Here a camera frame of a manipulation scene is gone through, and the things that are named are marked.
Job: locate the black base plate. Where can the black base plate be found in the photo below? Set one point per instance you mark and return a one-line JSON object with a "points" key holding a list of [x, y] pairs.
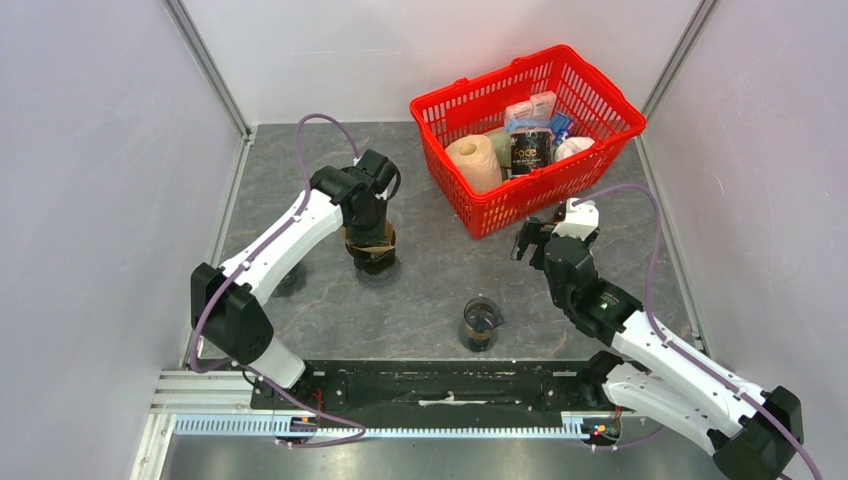
{"points": [[455, 393]]}

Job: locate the black face tissue pack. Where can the black face tissue pack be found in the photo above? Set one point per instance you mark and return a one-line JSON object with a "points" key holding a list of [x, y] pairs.
{"points": [[530, 150]]}

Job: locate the glass jar with brown band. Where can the glass jar with brown band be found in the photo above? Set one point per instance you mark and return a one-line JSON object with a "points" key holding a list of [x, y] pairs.
{"points": [[477, 329]]}

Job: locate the blue packet in basket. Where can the blue packet in basket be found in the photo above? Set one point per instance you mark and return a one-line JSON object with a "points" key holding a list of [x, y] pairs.
{"points": [[561, 126]]}

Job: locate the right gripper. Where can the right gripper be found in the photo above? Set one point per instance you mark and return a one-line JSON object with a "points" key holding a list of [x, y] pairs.
{"points": [[532, 231]]}

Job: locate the beige paper towel roll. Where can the beige paper towel roll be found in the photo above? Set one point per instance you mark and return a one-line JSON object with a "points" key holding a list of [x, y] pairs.
{"points": [[475, 158]]}

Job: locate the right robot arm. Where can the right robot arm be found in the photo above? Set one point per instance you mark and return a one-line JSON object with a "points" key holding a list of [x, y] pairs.
{"points": [[749, 432]]}

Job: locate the white box in basket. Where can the white box in basket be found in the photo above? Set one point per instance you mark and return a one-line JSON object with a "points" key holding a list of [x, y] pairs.
{"points": [[517, 111], [543, 105]]}

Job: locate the brown paper coffee filter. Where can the brown paper coffee filter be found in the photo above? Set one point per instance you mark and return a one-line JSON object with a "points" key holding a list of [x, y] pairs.
{"points": [[372, 252]]}

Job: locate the dark green glass dripper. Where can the dark green glass dripper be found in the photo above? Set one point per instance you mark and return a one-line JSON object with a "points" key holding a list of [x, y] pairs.
{"points": [[377, 259]]}

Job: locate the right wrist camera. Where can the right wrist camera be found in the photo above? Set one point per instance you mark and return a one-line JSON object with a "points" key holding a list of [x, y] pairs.
{"points": [[581, 221]]}

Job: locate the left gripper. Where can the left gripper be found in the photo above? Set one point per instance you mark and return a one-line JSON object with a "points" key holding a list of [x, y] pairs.
{"points": [[377, 235]]}

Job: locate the white plastic bag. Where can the white plastic bag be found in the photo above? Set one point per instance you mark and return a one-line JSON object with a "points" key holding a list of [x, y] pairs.
{"points": [[572, 146]]}

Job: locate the red plastic basket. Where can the red plastic basket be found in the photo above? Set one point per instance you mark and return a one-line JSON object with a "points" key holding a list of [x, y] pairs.
{"points": [[476, 107]]}

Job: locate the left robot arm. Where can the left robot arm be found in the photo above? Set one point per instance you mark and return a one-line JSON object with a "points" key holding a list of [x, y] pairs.
{"points": [[227, 301]]}

